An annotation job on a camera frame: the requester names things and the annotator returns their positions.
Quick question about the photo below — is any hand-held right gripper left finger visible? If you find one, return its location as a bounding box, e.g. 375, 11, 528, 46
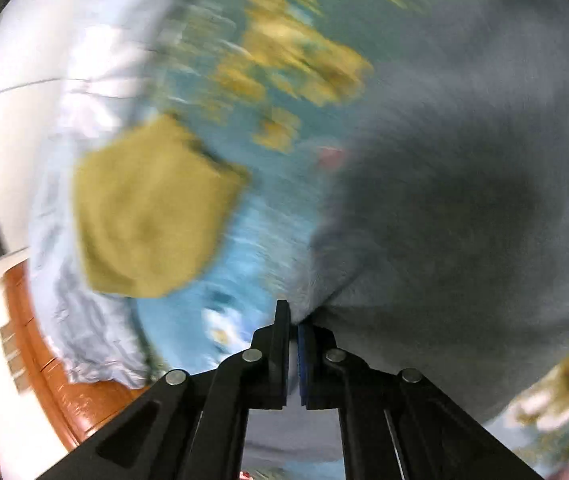
34, 300, 291, 480

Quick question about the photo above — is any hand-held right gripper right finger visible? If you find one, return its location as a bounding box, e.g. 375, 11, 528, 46
298, 323, 545, 480

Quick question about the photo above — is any grey shirt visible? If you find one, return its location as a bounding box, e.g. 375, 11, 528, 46
242, 0, 569, 463

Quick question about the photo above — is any teal floral bed blanket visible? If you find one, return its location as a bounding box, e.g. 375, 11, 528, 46
132, 0, 569, 480

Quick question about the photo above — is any olive green knit sweater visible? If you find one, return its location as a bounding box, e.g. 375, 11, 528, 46
72, 114, 251, 299

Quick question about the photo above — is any orange wooden headboard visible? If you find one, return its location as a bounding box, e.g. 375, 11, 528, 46
2, 262, 150, 453

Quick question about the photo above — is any pink cloth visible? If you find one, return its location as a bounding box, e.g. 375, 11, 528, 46
319, 146, 348, 170

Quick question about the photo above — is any light blue floral duvet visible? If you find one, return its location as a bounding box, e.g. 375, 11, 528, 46
28, 22, 205, 390

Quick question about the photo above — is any beige wall panel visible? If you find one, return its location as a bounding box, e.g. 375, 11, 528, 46
0, 319, 29, 392

